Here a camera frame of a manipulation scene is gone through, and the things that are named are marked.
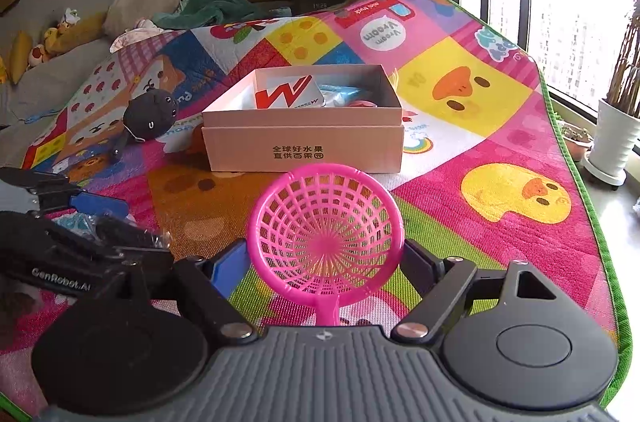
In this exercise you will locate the blue white tissue packet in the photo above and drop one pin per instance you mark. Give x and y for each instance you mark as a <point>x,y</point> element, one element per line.
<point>340,96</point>

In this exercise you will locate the colourful cartoon play mat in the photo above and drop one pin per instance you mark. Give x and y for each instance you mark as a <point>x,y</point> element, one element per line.
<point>484,175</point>

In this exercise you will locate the green blanket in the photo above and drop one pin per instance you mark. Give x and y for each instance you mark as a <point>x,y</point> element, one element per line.
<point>191,14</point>

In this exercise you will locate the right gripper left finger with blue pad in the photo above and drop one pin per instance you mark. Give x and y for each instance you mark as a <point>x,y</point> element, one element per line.
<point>203,290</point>

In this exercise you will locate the beige cushion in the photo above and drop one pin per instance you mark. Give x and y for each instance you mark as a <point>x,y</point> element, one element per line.
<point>124,14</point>

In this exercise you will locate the pink white cloth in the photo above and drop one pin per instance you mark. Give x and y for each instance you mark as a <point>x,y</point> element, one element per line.
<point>142,30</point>

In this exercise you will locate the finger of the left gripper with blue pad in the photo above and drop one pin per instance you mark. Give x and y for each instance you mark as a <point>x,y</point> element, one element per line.
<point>27,191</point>

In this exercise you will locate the potted bamboo plant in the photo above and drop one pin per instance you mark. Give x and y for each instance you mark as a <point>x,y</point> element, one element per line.
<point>623,92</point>

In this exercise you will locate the white plant pot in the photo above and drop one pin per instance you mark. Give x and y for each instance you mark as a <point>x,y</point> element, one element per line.
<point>616,134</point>

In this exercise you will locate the black plush mouse toy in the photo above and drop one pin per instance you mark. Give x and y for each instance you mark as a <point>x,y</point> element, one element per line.
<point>148,116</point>

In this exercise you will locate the white red card packet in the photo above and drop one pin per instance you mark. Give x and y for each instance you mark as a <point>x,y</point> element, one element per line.
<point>283,92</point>

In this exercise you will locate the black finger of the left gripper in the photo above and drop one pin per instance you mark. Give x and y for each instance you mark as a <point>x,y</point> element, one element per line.
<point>121,240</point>

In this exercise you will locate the pink cardboard box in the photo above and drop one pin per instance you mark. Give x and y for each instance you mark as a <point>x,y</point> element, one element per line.
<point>279,140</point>

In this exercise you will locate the pink plastic toy strainer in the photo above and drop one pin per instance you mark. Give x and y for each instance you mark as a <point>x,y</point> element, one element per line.
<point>326,236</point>

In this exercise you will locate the yellow plush toys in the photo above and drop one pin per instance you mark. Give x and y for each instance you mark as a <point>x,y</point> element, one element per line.
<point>70,32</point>

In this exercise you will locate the small brown plant pot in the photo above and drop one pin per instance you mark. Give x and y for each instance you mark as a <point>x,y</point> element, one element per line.
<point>577,140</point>

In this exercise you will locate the black item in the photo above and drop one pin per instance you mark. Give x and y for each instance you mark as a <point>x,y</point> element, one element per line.
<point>83,225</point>

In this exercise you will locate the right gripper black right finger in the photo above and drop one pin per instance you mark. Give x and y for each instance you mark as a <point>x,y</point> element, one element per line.
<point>442,285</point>

